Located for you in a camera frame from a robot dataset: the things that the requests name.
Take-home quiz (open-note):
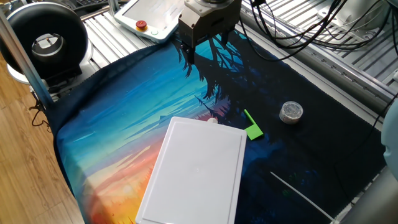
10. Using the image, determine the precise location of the grey metal gripper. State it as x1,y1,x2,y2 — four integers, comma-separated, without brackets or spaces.
178,0,243,65

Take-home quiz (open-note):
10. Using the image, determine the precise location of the white plastic drawer cabinet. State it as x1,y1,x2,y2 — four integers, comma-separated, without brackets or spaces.
135,116,248,224

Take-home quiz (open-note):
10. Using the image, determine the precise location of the white teach pendant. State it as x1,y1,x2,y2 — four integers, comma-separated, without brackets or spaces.
113,0,187,44

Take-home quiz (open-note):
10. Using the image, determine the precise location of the green L-shaped plastic piece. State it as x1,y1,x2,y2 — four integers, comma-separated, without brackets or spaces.
243,108,264,141

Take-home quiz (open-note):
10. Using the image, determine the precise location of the sunset forest printed cloth mat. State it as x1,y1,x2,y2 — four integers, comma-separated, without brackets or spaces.
46,29,388,224

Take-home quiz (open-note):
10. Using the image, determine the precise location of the small clear jar of beads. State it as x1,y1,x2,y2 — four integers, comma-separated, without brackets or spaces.
279,101,304,125

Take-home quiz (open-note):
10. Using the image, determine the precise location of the thin white stick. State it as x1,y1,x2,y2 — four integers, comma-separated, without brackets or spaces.
269,170,335,222

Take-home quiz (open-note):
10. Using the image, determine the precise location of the aluminium frame post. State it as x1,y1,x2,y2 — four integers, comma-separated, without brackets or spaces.
107,0,121,15
0,9,54,108

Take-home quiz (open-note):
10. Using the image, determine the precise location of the thin black floor cable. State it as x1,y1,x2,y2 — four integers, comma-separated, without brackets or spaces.
29,89,52,133

